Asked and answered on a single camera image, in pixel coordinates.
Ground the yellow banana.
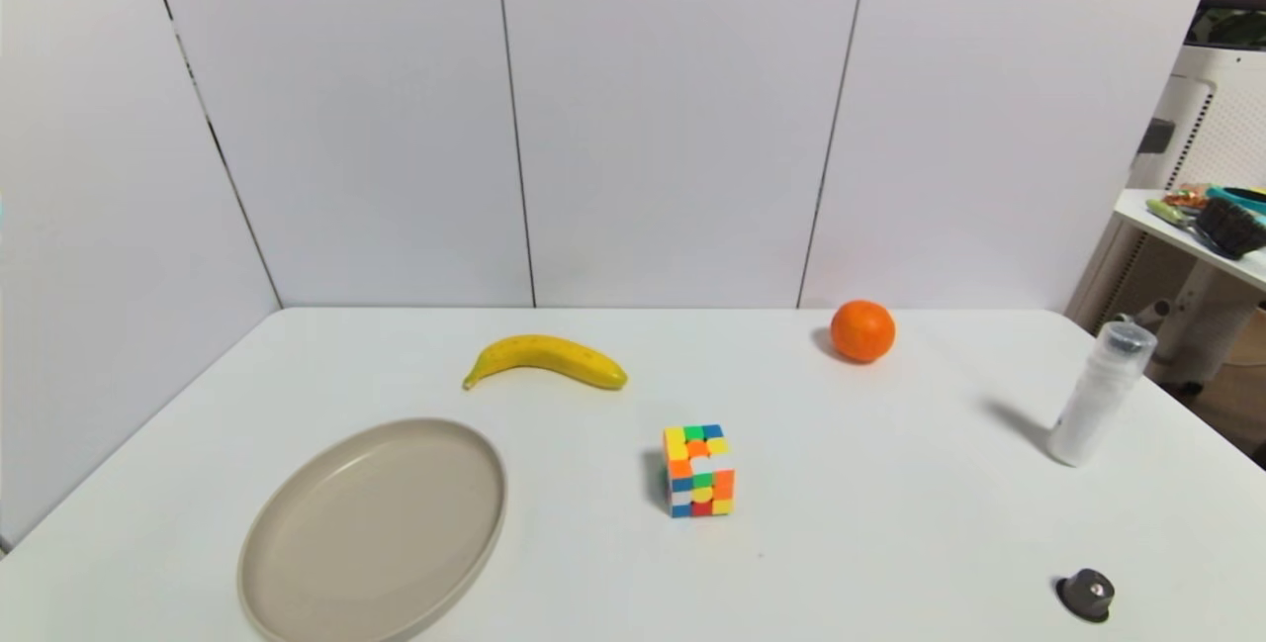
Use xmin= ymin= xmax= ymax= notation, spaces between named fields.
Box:
xmin=462 ymin=334 xmax=629 ymax=392

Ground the beige brown round plate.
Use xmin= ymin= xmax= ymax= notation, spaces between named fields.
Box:
xmin=237 ymin=417 xmax=508 ymax=642

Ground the dark object on appliance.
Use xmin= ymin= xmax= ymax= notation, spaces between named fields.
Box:
xmin=1185 ymin=7 xmax=1266 ymax=51

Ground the multicoloured puzzle cube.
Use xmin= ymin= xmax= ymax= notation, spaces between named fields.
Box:
xmin=663 ymin=424 xmax=737 ymax=519

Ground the orange fruit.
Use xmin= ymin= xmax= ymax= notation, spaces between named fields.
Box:
xmin=830 ymin=300 xmax=897 ymax=364

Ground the white bottle with clear cap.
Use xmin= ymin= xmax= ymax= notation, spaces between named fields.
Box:
xmin=1046 ymin=321 xmax=1158 ymax=468

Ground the white side table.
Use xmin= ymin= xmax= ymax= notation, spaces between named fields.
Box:
xmin=1113 ymin=189 xmax=1266 ymax=292

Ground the small black round knob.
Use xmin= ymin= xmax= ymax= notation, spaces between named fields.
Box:
xmin=1055 ymin=568 xmax=1117 ymax=622

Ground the black bristle brush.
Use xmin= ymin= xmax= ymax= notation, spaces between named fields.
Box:
xmin=1195 ymin=197 xmax=1266 ymax=260

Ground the white perforated appliance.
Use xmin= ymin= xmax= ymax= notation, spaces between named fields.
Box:
xmin=1066 ymin=44 xmax=1266 ymax=328

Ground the teal plastic item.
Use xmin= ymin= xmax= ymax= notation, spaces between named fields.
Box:
xmin=1205 ymin=185 xmax=1266 ymax=218

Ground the green handled tool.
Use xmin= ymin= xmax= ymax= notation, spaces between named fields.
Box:
xmin=1147 ymin=199 xmax=1204 ymax=229

